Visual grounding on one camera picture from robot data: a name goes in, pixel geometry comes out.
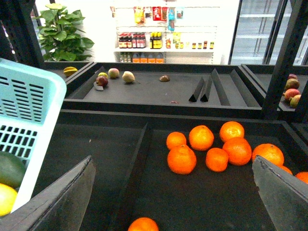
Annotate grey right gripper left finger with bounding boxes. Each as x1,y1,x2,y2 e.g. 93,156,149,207
0,156,96,231

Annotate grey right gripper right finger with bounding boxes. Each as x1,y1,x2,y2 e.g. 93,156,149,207
252,155,308,231

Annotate yellow mango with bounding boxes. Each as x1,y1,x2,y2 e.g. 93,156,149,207
0,183,17,217

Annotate large green avocado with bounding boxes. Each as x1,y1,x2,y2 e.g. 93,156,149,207
0,151,26,189

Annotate light blue plastic basket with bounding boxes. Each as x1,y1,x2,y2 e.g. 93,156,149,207
0,59,66,211

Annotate orange tangerine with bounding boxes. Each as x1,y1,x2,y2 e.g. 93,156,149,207
167,144,197,175

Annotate green potted plant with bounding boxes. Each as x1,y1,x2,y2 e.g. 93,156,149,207
37,3,94,62

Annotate glass door refrigerator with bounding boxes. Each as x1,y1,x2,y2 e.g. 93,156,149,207
228,0,295,65

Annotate white grocery shelf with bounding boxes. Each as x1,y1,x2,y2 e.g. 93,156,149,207
110,2,221,64

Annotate black shelf post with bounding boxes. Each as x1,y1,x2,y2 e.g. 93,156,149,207
262,0,308,120

